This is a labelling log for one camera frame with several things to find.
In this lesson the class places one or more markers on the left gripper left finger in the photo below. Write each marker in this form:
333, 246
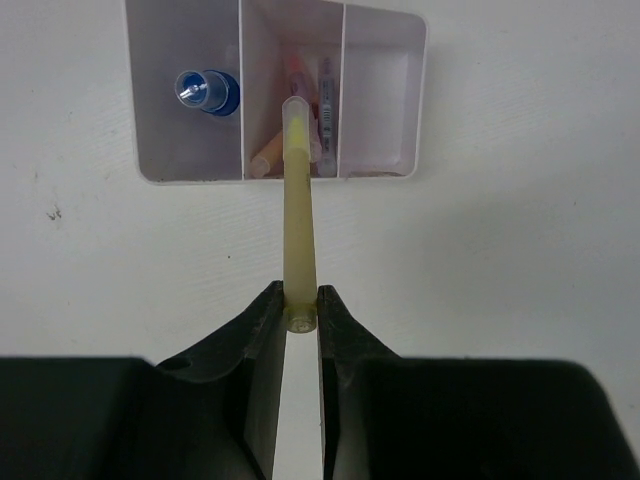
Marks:
223, 423

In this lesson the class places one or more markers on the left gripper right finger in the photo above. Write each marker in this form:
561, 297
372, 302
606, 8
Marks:
345, 347

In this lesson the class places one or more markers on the yellow highlighter pen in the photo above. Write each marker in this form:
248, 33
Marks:
299, 265

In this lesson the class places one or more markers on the orange highlighter pen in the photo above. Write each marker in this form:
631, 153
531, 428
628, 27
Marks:
268, 162

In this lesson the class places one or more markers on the purple pen clear cap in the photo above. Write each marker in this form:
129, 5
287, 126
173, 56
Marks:
327, 165

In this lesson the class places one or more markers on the blue-capped clear spray bottle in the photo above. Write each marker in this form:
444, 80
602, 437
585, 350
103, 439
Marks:
212, 91

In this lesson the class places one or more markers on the pink purple highlighter pen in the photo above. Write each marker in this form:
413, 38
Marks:
301, 85

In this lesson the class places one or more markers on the white three-compartment organizer box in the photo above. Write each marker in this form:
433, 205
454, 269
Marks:
378, 58

